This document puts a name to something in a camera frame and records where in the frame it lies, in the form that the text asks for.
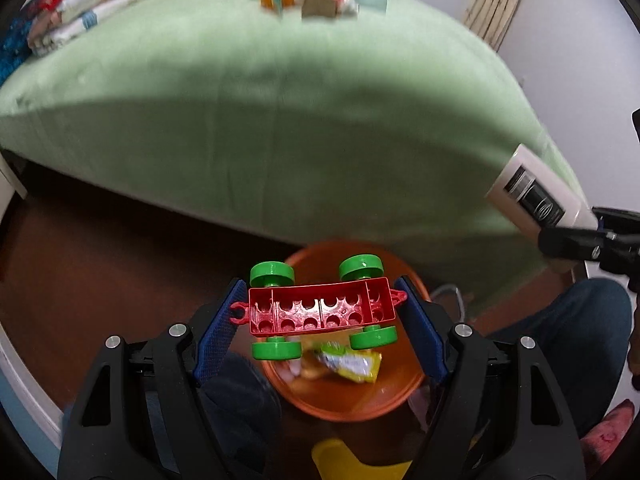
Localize green bed blanket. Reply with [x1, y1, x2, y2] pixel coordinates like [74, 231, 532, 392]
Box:
[0, 0, 588, 311]

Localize beige curtain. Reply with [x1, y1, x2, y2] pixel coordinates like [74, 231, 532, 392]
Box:
[464, 0, 537, 52]

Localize white cable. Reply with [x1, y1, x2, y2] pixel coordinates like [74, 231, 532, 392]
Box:
[431, 284, 467, 322]

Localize red toy car green wheels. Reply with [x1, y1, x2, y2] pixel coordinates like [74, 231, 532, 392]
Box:
[231, 254, 407, 362]

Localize brown cardboard box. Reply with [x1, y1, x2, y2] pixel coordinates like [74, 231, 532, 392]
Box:
[301, 0, 339, 19]

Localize person's right leg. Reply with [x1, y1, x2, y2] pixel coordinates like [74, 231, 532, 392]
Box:
[470, 277, 633, 443]

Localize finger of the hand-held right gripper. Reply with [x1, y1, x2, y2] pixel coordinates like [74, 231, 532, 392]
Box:
[537, 226, 640, 273]
[591, 206, 640, 235]

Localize pink slipper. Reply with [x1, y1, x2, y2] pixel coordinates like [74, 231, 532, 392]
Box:
[579, 399, 637, 472]

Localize white lotion bottle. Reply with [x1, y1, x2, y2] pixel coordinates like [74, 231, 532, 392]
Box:
[485, 144, 599, 275]

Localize yellow snack wrapper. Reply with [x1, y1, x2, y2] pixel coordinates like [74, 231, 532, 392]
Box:
[300, 340, 383, 386]

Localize white nightstand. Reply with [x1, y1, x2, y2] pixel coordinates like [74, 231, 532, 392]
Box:
[0, 152, 28, 221]

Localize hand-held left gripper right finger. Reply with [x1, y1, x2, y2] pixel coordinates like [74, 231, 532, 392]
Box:
[395, 275, 586, 480]

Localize yellow plastic stool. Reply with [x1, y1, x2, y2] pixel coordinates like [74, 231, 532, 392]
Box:
[311, 437, 416, 480]

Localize orange plastic basin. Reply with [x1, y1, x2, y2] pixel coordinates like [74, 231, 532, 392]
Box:
[260, 240, 433, 423]

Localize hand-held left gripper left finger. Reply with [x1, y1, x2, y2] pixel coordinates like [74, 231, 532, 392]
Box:
[57, 277, 251, 480]

